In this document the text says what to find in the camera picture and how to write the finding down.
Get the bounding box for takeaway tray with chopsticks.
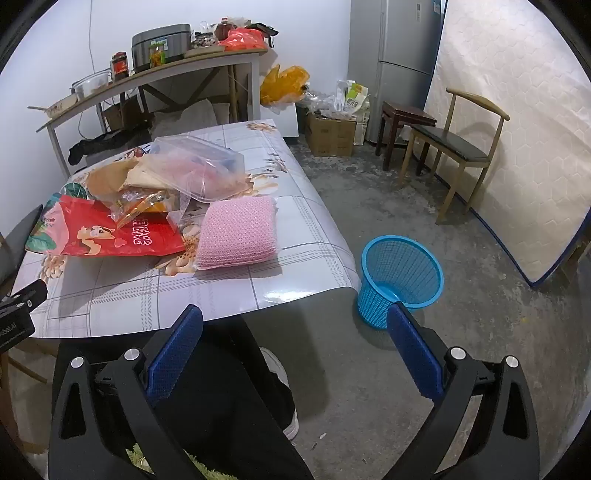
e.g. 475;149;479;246
28;95;77;118

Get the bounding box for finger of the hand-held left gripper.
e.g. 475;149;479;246
9;278;48;315

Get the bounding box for orange plastic bag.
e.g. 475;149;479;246
260;65;309;104

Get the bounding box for green rug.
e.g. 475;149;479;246
124;443;213;480

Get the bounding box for grey rice cooker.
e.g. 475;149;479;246
131;23;194;72

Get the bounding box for chair with black seat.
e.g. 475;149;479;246
0;205;44;287

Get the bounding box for glass bowl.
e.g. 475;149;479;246
71;69;112;97

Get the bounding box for dark wooden stool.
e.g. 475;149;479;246
375;102;437;171

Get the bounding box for grey refrigerator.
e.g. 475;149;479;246
348;0;446;146

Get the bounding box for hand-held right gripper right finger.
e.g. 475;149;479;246
362;302;541;480

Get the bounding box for blue plastic wastebasket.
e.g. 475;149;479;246
356;235;445;330

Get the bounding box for person's black pants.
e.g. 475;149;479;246
53;318;315;480

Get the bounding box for table with floral tablecloth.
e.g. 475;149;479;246
11;119;361;342

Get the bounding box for red snack bag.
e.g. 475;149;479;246
25;182;185;258

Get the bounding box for person's white shoe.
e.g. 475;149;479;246
259;347;300;441

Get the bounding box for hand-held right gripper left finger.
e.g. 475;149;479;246
48;305;222;480

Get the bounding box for dark sauce jar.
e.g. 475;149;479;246
110;52;130;81

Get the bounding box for small brown cardboard box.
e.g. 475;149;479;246
104;99;144;132

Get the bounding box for wooden chair with dark seat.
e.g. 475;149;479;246
399;88;511;224

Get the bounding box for green and white rice bag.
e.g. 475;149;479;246
344;80;370;114

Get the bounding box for white board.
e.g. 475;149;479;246
259;99;301;138

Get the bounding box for pile of clear plastic bags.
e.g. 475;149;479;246
307;80;352;121

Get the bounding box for red plastic bag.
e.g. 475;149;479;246
219;27;269;51

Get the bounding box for wooden top side table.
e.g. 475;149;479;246
36;46;269;176

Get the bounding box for white mattress with blue edge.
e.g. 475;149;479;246
422;0;591;289

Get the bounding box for black cloth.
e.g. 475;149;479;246
68;129;153;164

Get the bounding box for clear plastic bag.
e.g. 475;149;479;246
193;196;280;271

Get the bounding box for clear bag of orange packets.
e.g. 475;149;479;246
108;187;185;232

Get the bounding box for clear plastic container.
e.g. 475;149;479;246
150;135;245;201

